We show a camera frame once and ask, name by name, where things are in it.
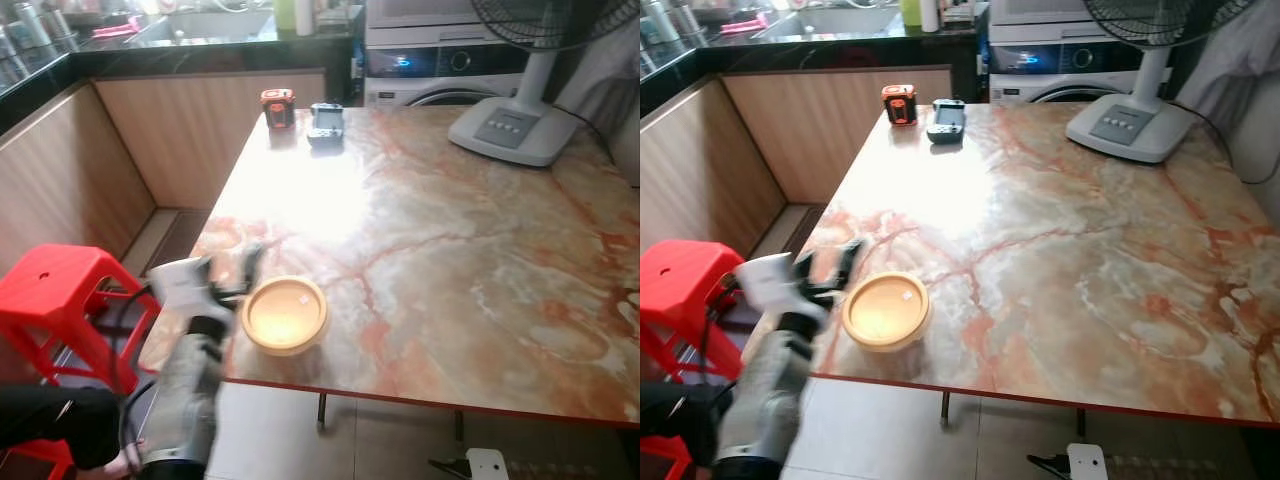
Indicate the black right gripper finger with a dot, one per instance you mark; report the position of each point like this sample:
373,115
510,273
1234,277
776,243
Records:
1038,461
441,464

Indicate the steel kitchen sink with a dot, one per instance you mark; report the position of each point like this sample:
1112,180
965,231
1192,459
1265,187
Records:
835,20
205,27

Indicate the white hanging cloth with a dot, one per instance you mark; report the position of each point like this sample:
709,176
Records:
605,80
1230,55

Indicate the black kitchen countertop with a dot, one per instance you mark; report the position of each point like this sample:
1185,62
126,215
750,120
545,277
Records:
200,55
830,48

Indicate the white standing fan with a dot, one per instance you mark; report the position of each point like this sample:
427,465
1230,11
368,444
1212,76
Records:
510,125
1130,122

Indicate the white washing machine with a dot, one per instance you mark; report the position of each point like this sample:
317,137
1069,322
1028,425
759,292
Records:
430,60
1050,58

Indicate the orange marble pattern table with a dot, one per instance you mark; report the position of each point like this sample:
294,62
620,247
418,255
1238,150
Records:
1080,260
460,260

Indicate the light wood cabinet front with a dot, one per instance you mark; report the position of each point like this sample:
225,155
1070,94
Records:
810,135
190,140

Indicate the person leg in black trousers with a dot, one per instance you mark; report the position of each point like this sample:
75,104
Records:
55,420
675,415

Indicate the pink kitchen item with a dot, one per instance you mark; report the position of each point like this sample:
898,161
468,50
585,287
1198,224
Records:
118,31
744,24

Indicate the steel flask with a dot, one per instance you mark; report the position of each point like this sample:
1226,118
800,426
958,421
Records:
660,20
33,25

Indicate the green bottle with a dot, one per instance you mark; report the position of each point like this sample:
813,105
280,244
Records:
910,12
285,14

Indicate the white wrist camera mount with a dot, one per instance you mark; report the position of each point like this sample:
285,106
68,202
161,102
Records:
180,285
488,465
765,280
1086,462

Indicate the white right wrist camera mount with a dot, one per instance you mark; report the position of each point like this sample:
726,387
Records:
1086,462
488,465

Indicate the white bottle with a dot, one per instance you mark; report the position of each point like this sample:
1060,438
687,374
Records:
304,16
930,14

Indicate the beige round lidded bowl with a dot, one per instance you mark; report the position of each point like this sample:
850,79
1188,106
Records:
886,311
284,315

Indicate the orange black small device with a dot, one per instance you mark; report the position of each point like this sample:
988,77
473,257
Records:
899,105
278,109

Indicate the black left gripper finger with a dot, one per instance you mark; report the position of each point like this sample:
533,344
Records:
804,270
846,266
251,268
212,273

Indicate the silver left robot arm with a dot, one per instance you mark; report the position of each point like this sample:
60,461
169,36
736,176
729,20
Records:
180,400
765,400

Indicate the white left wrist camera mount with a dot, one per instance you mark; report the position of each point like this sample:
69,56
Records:
180,285
765,280

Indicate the red plastic stool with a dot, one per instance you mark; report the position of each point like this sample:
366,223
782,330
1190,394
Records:
35,460
55,285
680,285
662,458

